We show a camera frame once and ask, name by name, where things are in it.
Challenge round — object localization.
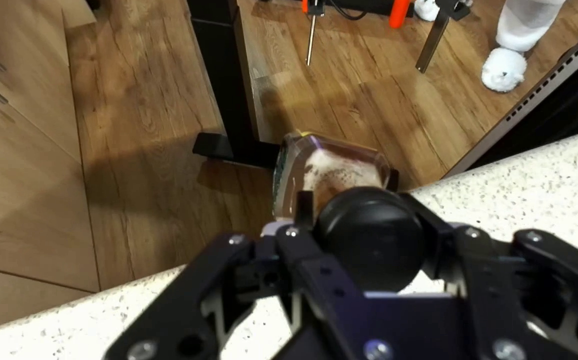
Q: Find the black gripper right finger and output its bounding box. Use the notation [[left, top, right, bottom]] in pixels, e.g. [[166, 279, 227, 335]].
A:
[[400, 191, 578, 360]]

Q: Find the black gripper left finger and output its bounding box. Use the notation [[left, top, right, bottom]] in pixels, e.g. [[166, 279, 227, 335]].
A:
[[105, 189, 370, 360]]

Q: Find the brown sauce bottle black cap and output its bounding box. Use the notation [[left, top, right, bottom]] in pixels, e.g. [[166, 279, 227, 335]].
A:
[[271, 130, 437, 295]]

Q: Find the black stove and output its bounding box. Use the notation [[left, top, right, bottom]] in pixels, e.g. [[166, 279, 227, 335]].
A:
[[446, 11, 578, 177]]

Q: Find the white slipper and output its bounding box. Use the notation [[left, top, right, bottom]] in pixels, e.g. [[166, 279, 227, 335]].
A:
[[480, 45, 530, 93]]

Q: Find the black floor stand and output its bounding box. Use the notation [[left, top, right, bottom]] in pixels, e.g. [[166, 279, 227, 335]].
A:
[[186, 0, 284, 168]]

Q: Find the silver tripod leg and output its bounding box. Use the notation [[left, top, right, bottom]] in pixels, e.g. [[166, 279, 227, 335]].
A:
[[304, 9, 322, 67]]

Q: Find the dark tripod leg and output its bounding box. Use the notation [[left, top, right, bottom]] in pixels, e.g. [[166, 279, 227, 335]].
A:
[[414, 0, 467, 76]]

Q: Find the white round object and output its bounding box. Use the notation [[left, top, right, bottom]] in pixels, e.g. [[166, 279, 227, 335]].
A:
[[496, 0, 568, 56]]

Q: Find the orange clamp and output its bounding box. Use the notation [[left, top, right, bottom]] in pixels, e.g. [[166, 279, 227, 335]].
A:
[[387, 0, 417, 29]]

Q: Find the wooden lower cabinet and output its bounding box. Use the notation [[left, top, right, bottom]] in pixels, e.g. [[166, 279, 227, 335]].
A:
[[0, 0, 101, 335]]

